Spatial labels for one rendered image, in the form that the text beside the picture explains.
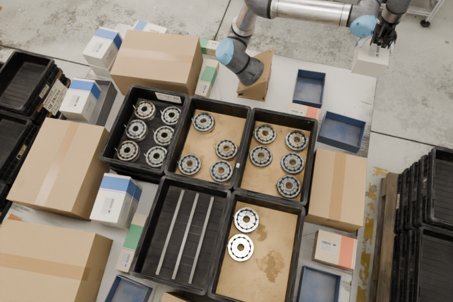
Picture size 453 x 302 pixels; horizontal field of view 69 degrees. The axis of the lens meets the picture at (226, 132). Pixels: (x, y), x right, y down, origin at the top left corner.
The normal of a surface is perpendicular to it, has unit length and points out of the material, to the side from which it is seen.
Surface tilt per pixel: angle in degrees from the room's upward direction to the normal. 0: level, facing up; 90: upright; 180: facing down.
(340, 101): 0
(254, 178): 0
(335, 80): 0
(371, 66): 90
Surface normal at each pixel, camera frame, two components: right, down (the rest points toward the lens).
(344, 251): -0.04, -0.44
